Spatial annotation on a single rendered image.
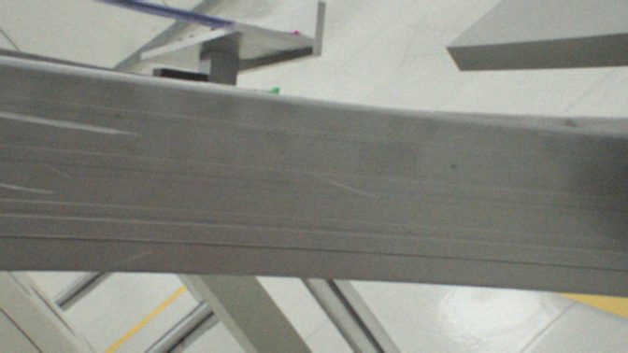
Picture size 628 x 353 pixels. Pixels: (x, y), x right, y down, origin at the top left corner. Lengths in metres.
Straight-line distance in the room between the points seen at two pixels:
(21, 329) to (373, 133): 1.51
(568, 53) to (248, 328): 0.53
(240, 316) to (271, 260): 0.95
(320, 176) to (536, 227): 0.09
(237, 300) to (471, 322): 0.72
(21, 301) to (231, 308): 0.61
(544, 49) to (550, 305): 0.80
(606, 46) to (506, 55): 0.17
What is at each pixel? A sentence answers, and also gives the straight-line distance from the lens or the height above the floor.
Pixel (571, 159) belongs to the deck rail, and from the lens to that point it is 0.38.
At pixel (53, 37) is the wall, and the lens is 8.47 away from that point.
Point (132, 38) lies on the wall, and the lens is 8.58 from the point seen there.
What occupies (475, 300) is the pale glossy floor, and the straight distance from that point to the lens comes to 1.94.
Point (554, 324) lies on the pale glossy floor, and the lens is 1.76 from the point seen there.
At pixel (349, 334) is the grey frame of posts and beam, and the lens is 1.14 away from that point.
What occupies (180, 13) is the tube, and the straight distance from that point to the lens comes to 1.14.
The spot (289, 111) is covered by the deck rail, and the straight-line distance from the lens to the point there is 0.32.
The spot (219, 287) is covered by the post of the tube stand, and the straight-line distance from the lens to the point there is 1.25.
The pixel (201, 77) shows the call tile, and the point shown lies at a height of 0.78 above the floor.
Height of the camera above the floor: 0.94
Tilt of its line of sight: 18 degrees down
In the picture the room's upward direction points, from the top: 35 degrees counter-clockwise
